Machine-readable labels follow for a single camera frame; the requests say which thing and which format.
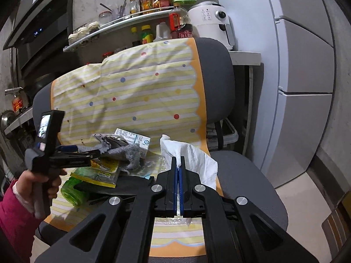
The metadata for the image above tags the steel pot lid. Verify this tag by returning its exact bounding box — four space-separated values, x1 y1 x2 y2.
0 110 17 135

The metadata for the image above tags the dark soy sauce jug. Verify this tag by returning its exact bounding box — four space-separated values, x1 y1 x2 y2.
168 3 194 39

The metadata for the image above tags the red label bottle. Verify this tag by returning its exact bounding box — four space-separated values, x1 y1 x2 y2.
12 93 29 114

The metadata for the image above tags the yellow cap green label bottle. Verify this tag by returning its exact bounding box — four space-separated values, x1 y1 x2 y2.
141 25 154 45

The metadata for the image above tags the yellow striped dotted cloth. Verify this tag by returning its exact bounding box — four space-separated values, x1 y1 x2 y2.
44 38 220 258

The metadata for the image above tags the grey cloth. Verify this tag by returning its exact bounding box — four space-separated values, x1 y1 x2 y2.
77 140 146 175

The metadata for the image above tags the person's left forearm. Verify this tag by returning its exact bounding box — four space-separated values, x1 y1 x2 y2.
0 179 37 263

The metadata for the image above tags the green plastic bottle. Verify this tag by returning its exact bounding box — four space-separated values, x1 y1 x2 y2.
60 177 91 208

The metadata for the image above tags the white counter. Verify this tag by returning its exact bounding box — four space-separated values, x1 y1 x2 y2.
229 51 261 66

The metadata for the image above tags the silver foil wrapper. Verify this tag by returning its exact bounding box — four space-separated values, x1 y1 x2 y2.
92 133 128 147

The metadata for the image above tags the yellow green snack packet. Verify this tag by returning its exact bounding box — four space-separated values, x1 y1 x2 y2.
70 159 120 189

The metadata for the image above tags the wooden chair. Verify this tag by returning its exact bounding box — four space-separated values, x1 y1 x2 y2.
321 197 351 250

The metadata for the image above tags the dark bottle yellow cap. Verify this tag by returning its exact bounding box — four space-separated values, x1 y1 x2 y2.
131 27 141 47

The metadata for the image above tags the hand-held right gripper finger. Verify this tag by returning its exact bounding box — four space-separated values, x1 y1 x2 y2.
34 156 180 263
179 156 320 263

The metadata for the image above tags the black range hood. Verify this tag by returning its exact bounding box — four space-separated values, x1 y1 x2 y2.
3 0 74 80

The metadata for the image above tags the grey office chair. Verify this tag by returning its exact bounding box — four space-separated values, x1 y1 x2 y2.
32 37 288 263

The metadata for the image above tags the metal rimmed glass shelf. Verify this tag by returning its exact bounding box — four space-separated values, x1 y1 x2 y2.
63 5 176 52

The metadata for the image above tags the clear plastic tray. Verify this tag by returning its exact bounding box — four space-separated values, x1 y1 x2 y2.
118 155 165 179

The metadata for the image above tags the white paper tissue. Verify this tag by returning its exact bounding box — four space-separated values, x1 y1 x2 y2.
160 134 219 190

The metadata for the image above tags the white blue carton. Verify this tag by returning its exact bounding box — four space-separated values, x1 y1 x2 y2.
114 128 151 159

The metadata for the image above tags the empty glass jar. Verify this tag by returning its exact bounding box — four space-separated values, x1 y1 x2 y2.
98 11 113 27

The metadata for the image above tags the grey refrigerator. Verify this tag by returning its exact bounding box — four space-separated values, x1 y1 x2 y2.
211 0 341 189

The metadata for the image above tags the white air fryer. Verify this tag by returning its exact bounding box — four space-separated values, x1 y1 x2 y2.
188 1 236 51

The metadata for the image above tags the clear plastic storage box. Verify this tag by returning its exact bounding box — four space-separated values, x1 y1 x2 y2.
206 118 238 151

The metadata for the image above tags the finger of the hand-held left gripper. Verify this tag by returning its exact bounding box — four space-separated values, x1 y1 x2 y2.
52 149 101 169
55 145 80 154

